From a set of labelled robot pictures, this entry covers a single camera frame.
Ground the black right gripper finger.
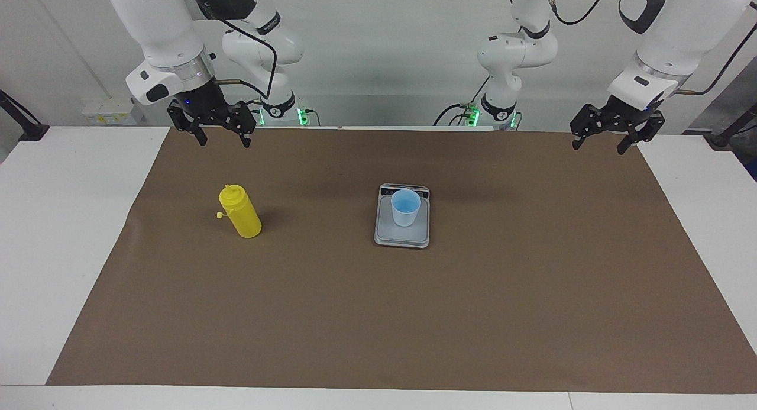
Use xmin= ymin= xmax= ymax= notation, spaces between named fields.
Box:
xmin=225 ymin=101 xmax=256 ymax=148
xmin=167 ymin=99 xmax=208 ymax=147

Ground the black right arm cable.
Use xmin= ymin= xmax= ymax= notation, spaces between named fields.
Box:
xmin=183 ymin=0 xmax=279 ymax=103

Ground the white wall socket strip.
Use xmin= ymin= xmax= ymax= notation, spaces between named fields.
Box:
xmin=82 ymin=96 xmax=138 ymax=125

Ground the yellow squeeze bottle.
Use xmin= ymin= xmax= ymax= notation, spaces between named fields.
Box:
xmin=216 ymin=184 xmax=263 ymax=239

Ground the black clamp stand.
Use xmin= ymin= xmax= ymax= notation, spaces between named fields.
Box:
xmin=707 ymin=102 xmax=757 ymax=150
xmin=0 ymin=89 xmax=50 ymax=142

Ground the black left base cable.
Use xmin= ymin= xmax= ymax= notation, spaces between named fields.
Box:
xmin=434 ymin=78 xmax=491 ymax=127

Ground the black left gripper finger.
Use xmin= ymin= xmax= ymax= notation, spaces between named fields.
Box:
xmin=618 ymin=111 xmax=666 ymax=156
xmin=571 ymin=104 xmax=609 ymax=150

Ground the silver digital kitchen scale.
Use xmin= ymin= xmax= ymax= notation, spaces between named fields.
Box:
xmin=374 ymin=183 xmax=431 ymax=249

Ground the light blue plastic cup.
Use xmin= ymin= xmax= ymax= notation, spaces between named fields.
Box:
xmin=390 ymin=188 xmax=422 ymax=228

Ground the brown paper table mat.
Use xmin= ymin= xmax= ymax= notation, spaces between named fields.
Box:
xmin=46 ymin=126 xmax=757 ymax=395

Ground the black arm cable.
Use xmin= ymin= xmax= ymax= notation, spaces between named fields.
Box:
xmin=183 ymin=0 xmax=279 ymax=103
xmin=541 ymin=0 xmax=757 ymax=97

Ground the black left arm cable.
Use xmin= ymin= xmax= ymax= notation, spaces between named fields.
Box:
xmin=541 ymin=0 xmax=757 ymax=97

